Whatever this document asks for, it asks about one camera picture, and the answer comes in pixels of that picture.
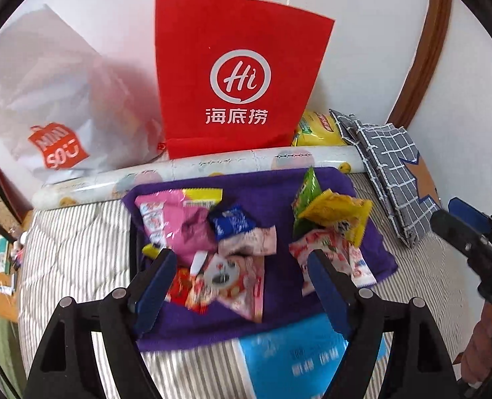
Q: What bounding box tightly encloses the magenta snack packet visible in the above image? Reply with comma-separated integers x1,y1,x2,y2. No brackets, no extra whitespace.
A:
135,188,224,267

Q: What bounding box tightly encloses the striped mattress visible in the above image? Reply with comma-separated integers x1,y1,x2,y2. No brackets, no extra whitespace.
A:
17,170,488,399

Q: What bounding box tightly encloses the green triangular snack packet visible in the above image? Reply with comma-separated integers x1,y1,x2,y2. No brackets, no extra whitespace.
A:
292,167,326,237

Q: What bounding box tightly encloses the dark blue snack packet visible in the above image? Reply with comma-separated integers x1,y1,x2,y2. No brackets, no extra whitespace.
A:
208,204,255,242

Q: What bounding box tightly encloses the red paper bag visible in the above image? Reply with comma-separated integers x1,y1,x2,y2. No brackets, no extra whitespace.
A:
154,0,336,161

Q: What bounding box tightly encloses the long pink snack packet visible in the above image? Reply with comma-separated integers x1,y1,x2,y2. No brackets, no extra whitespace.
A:
348,247,376,288

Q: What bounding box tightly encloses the yellow snack bag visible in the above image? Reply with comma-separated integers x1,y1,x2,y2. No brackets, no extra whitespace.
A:
291,111,348,147

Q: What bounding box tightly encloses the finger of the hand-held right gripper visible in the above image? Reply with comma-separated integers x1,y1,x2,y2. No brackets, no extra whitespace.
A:
431,209,492,267
447,197,492,234

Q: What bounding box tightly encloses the checked cloth with star patch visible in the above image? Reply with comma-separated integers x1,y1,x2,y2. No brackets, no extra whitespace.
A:
329,109,443,248

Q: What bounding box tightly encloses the brown wooden door frame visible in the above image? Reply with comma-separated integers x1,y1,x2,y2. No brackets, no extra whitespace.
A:
387,0,452,129

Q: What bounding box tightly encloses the pink white snack packet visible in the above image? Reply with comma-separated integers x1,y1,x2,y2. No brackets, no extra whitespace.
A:
289,229,355,297

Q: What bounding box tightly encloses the yellow triangular snack packet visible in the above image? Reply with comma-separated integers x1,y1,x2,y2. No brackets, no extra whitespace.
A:
298,189,373,247

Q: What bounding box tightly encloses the small pink pillow snack packet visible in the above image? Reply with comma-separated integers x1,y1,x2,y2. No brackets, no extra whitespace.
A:
219,225,277,256

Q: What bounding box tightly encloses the pink panda print snack packet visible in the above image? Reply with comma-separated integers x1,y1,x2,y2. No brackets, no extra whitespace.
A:
204,253,266,324

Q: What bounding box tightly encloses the blue tissue pack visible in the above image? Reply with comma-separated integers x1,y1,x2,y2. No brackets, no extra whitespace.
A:
238,314,390,399

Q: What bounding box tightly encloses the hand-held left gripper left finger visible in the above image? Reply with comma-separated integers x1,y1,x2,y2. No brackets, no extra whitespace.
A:
23,247,178,399

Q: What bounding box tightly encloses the teal box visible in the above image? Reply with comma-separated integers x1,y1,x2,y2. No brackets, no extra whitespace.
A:
0,237,12,273

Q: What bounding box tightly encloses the printed paper roll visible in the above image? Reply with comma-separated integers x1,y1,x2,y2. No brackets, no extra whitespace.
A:
33,145,365,210

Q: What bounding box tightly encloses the white plastic bag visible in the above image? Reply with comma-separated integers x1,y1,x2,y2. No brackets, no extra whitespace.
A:
0,4,167,184

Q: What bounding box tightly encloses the purple towel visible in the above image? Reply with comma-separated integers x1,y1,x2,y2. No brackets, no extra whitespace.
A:
122,167,398,352

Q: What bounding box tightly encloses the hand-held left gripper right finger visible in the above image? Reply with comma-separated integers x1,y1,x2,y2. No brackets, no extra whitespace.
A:
306,249,458,399

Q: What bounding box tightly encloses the wooden nightstand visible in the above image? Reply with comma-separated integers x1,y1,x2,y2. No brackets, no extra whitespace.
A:
0,272,22,323

